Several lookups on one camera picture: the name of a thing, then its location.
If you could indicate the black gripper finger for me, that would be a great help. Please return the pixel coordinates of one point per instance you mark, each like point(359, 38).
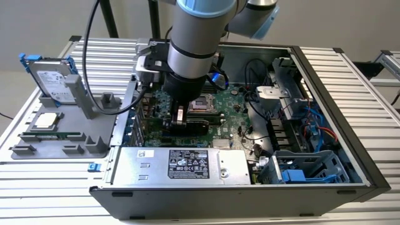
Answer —
point(181, 114)

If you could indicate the black Nvidia graphics card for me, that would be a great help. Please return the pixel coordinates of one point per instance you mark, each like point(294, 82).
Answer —
point(197, 129)

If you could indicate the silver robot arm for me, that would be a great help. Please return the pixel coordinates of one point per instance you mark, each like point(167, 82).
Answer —
point(197, 35)

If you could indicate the CPU socket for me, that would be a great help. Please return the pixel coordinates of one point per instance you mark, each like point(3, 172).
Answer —
point(203, 104)

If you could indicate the blue glowing wrist connector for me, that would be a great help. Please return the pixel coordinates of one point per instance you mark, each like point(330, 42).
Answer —
point(215, 77)

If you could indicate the round coin battery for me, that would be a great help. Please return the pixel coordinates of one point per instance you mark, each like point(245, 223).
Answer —
point(234, 91)

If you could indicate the green motherboard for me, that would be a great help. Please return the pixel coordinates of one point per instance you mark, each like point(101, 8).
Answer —
point(231, 110)

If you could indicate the silver finned heatsink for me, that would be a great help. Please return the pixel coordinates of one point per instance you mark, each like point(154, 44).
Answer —
point(223, 142)

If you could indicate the silver power supply unit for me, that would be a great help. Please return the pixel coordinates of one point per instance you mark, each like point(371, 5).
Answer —
point(157, 168)

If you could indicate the silver metal drive cage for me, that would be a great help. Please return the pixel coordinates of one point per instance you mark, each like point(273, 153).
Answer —
point(273, 92)

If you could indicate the grey plastic parts rack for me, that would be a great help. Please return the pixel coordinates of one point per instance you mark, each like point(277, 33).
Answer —
point(94, 131)

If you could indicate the black stand pole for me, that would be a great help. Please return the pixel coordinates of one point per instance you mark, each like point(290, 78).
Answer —
point(109, 18)
point(154, 14)

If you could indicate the blue plastic latch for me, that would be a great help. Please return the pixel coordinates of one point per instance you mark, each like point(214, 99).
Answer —
point(94, 167)

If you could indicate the grey-blue plastic disk bay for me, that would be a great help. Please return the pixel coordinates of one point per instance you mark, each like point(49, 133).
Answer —
point(282, 154)

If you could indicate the black open PC case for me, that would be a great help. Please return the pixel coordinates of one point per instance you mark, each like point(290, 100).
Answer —
point(219, 204)

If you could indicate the hard disk in blue carrier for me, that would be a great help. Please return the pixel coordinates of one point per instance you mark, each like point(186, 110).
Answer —
point(51, 79)

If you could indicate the silver CPU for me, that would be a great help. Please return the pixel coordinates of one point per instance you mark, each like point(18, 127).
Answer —
point(47, 120)

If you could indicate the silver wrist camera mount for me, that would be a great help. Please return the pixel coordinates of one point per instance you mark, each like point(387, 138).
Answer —
point(147, 64)

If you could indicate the black table connector bracket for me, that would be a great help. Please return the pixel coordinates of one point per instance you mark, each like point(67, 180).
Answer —
point(369, 68)

